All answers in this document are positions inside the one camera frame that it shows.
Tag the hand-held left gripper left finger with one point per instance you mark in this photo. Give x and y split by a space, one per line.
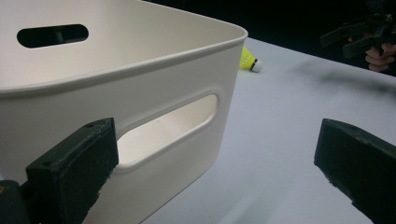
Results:
71 168

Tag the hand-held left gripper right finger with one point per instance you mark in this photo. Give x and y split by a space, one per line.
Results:
361 165

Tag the yellow shuttlecock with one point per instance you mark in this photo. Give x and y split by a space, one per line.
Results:
247 60

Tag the white plastic storage bin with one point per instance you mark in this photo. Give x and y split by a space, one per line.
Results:
155 77

